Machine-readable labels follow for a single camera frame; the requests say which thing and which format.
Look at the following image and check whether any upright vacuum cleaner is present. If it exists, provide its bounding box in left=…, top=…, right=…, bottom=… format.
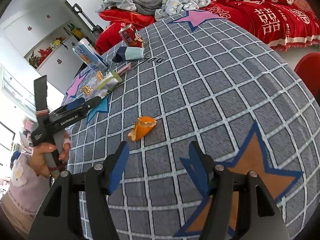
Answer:
left=72, top=3, right=104, bottom=41

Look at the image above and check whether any grey checked star tablecloth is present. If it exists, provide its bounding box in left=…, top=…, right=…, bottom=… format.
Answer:
left=68, top=14, right=319, bottom=239

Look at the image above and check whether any red soda can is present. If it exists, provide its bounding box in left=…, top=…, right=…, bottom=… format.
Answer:
left=119, top=24, right=145, bottom=48

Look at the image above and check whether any red wedding sofa cover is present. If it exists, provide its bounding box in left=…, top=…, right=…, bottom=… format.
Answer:
left=97, top=0, right=319, bottom=53

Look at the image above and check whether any pink pajama forearm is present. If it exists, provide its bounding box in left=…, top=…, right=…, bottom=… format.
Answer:
left=1, top=153, right=50, bottom=239

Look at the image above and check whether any grey blanket pile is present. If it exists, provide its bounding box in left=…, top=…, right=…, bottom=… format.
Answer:
left=97, top=0, right=211, bottom=21

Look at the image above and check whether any pink snack wrapper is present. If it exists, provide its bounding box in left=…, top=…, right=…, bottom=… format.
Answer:
left=117, top=62, right=131, bottom=76

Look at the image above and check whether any white wall cabinet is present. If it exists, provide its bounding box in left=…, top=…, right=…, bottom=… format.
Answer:
left=23, top=21, right=86, bottom=93

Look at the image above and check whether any small red cushion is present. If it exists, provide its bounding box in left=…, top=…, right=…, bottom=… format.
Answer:
left=294, top=0, right=317, bottom=18

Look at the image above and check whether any tall blue drink can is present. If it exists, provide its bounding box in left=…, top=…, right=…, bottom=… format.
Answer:
left=72, top=38, right=109, bottom=72

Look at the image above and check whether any white printed flat package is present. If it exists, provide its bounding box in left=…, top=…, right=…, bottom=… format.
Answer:
left=82, top=71, right=123, bottom=99

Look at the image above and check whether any person left hand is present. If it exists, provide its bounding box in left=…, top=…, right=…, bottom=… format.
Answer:
left=29, top=131, right=71, bottom=178

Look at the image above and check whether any red plastic stool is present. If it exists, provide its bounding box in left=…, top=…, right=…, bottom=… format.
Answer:
left=294, top=52, right=320, bottom=102

